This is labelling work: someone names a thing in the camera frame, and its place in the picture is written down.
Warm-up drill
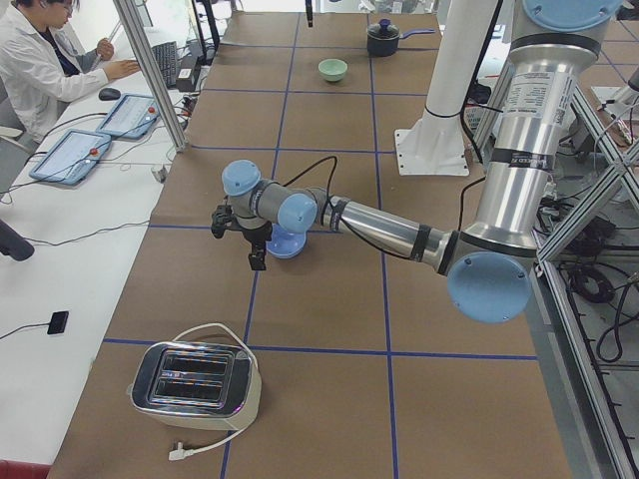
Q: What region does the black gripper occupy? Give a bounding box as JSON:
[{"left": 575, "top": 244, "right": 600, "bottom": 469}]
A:
[{"left": 243, "top": 222, "right": 273, "bottom": 270}]

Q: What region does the blue bowl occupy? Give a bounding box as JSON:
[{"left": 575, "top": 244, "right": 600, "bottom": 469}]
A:
[{"left": 267, "top": 224, "right": 307, "bottom": 259}]

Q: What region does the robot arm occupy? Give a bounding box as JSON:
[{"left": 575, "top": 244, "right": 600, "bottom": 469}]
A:
[{"left": 212, "top": 1, "right": 619, "bottom": 323}]

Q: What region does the green bowl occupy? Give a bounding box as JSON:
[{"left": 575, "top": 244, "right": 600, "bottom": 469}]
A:
[{"left": 318, "top": 58, "right": 348, "bottom": 83}]

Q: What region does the dark blue saucepan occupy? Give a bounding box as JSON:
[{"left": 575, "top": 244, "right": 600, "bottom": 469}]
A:
[{"left": 366, "top": 18, "right": 436, "bottom": 57}]

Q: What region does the white chrome toaster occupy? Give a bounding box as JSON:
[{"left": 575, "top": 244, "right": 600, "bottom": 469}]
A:
[{"left": 130, "top": 341, "right": 262, "bottom": 431}]

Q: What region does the black keyboard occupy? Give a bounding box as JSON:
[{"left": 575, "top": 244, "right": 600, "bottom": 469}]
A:
[{"left": 152, "top": 41, "right": 178, "bottom": 89}]

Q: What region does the blue teach pendant far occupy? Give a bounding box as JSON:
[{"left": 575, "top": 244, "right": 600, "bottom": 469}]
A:
[{"left": 96, "top": 94, "right": 159, "bottom": 140}]

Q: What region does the blue teach pendant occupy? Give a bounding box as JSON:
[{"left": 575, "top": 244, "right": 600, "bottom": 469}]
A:
[
  {"left": 96, "top": 94, "right": 159, "bottom": 140},
  {"left": 29, "top": 129, "right": 112, "bottom": 186}
]

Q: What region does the blue teach pendant near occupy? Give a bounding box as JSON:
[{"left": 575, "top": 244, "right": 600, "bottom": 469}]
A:
[{"left": 29, "top": 129, "right": 112, "bottom": 186}]

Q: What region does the small black box device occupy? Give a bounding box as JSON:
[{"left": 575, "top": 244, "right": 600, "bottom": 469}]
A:
[{"left": 47, "top": 310, "right": 69, "bottom": 335}]

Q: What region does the black computer mouse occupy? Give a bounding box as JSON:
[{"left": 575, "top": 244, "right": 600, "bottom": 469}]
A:
[{"left": 98, "top": 88, "right": 121, "bottom": 101}]

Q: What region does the person in white coat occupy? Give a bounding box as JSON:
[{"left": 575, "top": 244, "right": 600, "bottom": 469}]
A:
[{"left": 1, "top": 1, "right": 140, "bottom": 143}]

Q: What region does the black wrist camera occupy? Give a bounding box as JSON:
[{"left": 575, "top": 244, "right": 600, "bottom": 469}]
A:
[{"left": 211, "top": 204, "right": 236, "bottom": 240}]

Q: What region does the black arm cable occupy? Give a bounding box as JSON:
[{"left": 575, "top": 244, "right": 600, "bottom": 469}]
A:
[{"left": 284, "top": 156, "right": 493, "bottom": 258}]

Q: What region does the aluminium frame post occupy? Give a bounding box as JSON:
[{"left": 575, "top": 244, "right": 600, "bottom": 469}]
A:
[{"left": 114, "top": 0, "right": 187, "bottom": 153}]

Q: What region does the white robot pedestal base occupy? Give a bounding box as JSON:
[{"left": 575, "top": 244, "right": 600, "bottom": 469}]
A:
[{"left": 394, "top": 0, "right": 502, "bottom": 177}]

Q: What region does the white toaster power cable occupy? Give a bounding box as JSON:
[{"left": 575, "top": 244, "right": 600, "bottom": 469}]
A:
[{"left": 167, "top": 322, "right": 259, "bottom": 461}]

